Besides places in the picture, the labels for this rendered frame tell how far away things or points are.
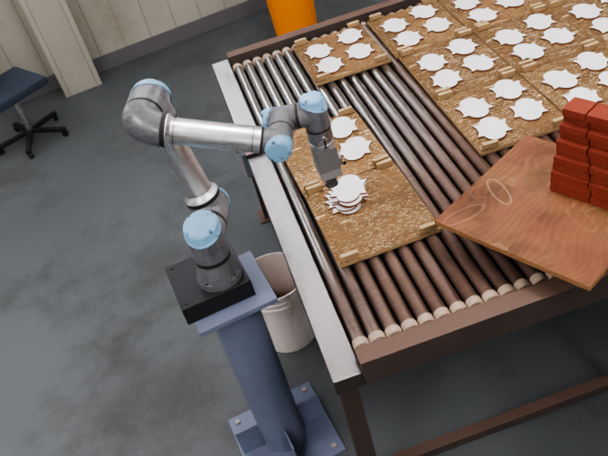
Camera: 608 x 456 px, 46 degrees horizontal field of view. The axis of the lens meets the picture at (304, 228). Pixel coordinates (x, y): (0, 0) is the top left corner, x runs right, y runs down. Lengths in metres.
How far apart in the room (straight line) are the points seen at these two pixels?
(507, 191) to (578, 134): 0.29
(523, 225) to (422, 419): 1.11
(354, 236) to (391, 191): 0.25
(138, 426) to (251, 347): 0.98
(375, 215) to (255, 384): 0.75
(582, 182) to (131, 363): 2.25
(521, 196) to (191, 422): 1.74
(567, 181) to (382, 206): 0.61
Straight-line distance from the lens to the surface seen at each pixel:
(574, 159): 2.22
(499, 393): 3.07
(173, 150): 2.21
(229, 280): 2.31
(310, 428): 3.05
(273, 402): 2.76
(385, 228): 2.37
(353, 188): 2.49
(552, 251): 2.10
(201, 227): 2.22
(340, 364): 2.05
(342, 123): 2.90
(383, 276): 2.24
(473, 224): 2.19
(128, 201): 4.58
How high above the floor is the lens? 2.50
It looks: 40 degrees down
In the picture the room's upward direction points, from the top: 16 degrees counter-clockwise
